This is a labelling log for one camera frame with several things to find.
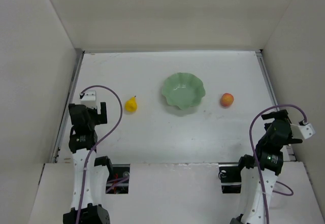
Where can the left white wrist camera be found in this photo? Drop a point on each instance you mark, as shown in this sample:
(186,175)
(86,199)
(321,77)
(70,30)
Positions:
(88,99)

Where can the red-yellow fake peach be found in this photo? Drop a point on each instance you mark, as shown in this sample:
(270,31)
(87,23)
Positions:
(226,100)

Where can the green scalloped fruit bowl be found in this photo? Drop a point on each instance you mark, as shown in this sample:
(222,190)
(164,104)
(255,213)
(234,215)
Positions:
(183,90)

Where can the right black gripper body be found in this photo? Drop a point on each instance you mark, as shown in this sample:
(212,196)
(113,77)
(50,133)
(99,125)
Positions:
(275,116)

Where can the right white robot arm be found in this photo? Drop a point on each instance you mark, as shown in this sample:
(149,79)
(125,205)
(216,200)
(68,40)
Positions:
(259,172)

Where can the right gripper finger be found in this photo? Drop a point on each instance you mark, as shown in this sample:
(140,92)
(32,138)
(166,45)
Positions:
(292,141)
(280,115)

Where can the right aluminium table rail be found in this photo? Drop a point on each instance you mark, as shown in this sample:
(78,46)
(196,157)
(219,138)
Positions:
(288,152)

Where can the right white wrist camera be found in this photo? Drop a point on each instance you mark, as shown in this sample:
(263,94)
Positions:
(302,132)

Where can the yellow fake pear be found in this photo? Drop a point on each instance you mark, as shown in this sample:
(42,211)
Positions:
(131,105)

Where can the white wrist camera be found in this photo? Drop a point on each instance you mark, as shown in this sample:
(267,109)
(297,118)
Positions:
(302,132)
(88,99)

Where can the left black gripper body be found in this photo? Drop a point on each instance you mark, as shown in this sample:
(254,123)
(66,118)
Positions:
(102,113)

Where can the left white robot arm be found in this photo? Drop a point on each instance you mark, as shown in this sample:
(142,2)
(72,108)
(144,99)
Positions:
(90,172)

